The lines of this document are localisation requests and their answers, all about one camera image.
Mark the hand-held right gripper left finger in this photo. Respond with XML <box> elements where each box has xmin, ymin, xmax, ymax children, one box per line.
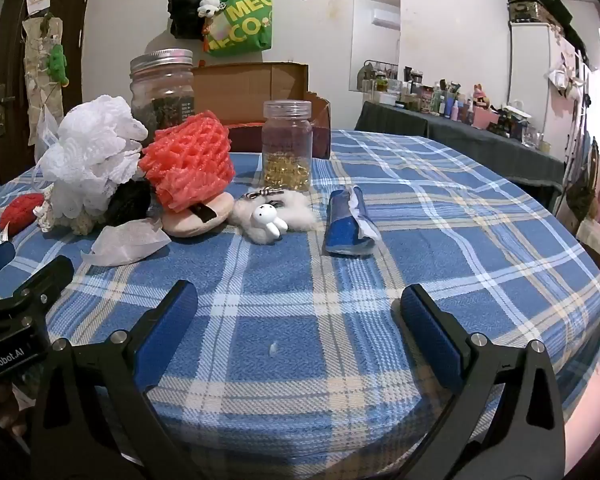
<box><xmin>30</xmin><ymin>280</ymin><xmax>201</xmax><ymax>480</ymax></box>

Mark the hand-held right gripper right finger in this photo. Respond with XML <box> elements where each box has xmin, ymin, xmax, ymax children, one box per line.
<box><xmin>390</xmin><ymin>284</ymin><xmax>566</xmax><ymax>480</ymax></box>

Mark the cream crochet scrunchie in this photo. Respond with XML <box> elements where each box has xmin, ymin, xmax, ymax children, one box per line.
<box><xmin>32</xmin><ymin>197</ymin><xmax>106</xmax><ymax>237</ymax></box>

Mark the beige powder puff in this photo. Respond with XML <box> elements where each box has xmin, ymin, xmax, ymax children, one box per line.
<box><xmin>161</xmin><ymin>192</ymin><xmax>236</xmax><ymax>238</ymax></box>

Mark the black fuzzy cloth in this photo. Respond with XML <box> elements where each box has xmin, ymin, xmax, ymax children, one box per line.
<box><xmin>102</xmin><ymin>177</ymin><xmax>153</xmax><ymax>226</ymax></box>

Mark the white fluffy rabbit keychain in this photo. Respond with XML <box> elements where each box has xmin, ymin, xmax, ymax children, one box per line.
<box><xmin>228</xmin><ymin>187</ymin><xmax>317</xmax><ymax>246</ymax></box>

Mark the blue soft tube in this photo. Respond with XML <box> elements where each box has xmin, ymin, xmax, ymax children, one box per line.
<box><xmin>320</xmin><ymin>185</ymin><xmax>380</xmax><ymax>257</ymax></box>

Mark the white mesh bath pouf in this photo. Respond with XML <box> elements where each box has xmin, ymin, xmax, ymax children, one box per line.
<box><xmin>37</xmin><ymin>95</ymin><xmax>149</xmax><ymax>221</ymax></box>

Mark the coral foam net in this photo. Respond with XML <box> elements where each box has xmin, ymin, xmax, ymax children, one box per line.
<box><xmin>139</xmin><ymin>112</ymin><xmax>236</xmax><ymax>213</ymax></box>

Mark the cardboard box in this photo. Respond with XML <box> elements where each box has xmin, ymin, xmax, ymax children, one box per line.
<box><xmin>191</xmin><ymin>62</ymin><xmax>332</xmax><ymax>160</ymax></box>

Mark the person's left hand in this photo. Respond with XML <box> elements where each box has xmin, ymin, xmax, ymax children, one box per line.
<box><xmin>0</xmin><ymin>382</ymin><xmax>37</xmax><ymax>438</ymax></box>

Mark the white plastic bag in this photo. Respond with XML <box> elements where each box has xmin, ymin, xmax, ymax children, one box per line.
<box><xmin>35</xmin><ymin>105</ymin><xmax>61</xmax><ymax>147</ymax></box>

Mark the clear plastic capsule jar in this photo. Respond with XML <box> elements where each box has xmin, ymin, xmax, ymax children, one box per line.
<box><xmin>261</xmin><ymin>100</ymin><xmax>313</xmax><ymax>193</ymax></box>

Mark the table with dark cloth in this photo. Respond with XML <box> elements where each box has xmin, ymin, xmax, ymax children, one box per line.
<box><xmin>355</xmin><ymin>100</ymin><xmax>566</xmax><ymax>186</ymax></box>

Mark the beige hanging organizer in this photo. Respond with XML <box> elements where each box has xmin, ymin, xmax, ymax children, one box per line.
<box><xmin>22</xmin><ymin>12</ymin><xmax>66</xmax><ymax>126</ymax></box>

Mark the green crocodile plush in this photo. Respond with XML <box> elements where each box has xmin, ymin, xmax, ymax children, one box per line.
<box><xmin>47</xmin><ymin>44</ymin><xmax>71</xmax><ymax>86</ymax></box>

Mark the glass jar with metal lid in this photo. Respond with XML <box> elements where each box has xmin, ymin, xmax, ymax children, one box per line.
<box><xmin>130</xmin><ymin>49</ymin><xmax>197</xmax><ymax>146</ymax></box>

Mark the group of cosmetic bottles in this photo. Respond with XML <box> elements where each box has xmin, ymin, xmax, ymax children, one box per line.
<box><xmin>362</xmin><ymin>60</ymin><xmax>553</xmax><ymax>153</ymax></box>

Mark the dark wooden door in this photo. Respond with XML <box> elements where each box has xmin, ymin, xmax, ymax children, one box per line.
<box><xmin>0</xmin><ymin>0</ymin><xmax>98</xmax><ymax>186</ymax></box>

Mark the green tote bag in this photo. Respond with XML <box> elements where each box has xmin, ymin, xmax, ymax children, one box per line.
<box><xmin>202</xmin><ymin>0</ymin><xmax>275</xmax><ymax>57</ymax></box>

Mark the black bag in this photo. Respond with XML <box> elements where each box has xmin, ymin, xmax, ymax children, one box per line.
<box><xmin>167</xmin><ymin>0</ymin><xmax>216</xmax><ymax>41</ymax></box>

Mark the camouflage bag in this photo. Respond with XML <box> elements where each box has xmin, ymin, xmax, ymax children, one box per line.
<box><xmin>507</xmin><ymin>0</ymin><xmax>561</xmax><ymax>25</ymax></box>

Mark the wall mirror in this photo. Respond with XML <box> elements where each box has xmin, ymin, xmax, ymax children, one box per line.
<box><xmin>350</xmin><ymin>0</ymin><xmax>402</xmax><ymax>93</ymax></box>

